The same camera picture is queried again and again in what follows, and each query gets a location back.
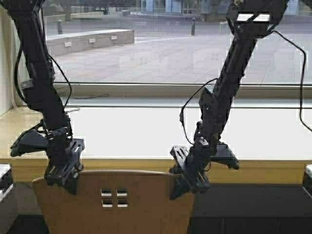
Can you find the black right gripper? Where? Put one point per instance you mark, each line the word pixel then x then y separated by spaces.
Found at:
pixel 189 169

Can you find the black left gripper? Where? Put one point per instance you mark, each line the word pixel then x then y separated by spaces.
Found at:
pixel 64 164

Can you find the wooden chair with cutout back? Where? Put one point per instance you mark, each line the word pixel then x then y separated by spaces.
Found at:
pixel 115 202

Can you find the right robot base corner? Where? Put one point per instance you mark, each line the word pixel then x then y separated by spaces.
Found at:
pixel 307 179

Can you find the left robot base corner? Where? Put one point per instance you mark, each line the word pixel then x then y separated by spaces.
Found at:
pixel 6 180

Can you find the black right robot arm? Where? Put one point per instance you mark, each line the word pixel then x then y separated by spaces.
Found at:
pixel 249 21

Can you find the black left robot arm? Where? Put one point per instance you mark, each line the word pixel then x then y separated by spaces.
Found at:
pixel 38 92

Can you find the long wooden window counter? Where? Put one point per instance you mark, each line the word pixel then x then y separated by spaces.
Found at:
pixel 272 146

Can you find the dark outdoor bollard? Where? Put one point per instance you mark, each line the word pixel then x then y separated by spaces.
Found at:
pixel 193 27

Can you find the right wrist camera housing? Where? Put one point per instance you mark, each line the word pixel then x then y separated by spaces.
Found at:
pixel 225 156

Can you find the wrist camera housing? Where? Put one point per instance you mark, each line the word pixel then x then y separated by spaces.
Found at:
pixel 225 156
pixel 29 141

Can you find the left wrist camera housing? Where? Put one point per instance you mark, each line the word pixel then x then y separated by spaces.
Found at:
pixel 29 141

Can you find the concrete outdoor bench wall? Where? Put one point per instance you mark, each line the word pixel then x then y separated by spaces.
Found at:
pixel 63 44

